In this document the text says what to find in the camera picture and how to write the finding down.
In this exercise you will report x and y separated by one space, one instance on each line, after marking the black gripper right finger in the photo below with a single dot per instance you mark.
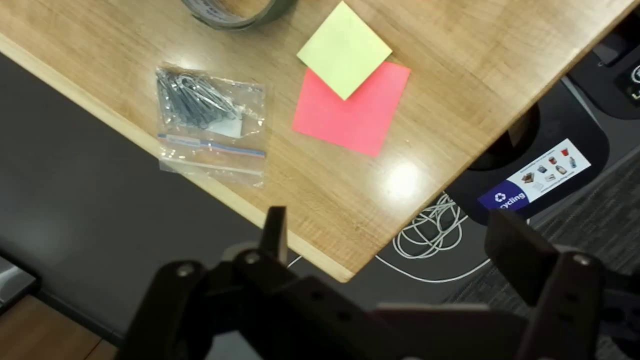
567 300

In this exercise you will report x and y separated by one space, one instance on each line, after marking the black recycling bin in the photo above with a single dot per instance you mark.
572 121

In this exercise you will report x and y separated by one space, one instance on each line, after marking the clear plastic bag of screws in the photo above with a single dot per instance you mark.
211 123

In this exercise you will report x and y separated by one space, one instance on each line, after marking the wide wooden lower cabinet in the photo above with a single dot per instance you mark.
46 333

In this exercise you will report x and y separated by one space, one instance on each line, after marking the green masking tape roll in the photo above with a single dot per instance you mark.
220 16

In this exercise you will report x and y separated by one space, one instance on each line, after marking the yellow sticky note pad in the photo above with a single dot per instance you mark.
342 51

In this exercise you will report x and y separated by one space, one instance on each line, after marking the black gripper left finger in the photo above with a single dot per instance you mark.
253 313

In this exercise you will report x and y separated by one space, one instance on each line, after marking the stainless steel oven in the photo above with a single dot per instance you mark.
12 283

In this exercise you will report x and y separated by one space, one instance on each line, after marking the pink sticky note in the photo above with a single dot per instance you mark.
361 121

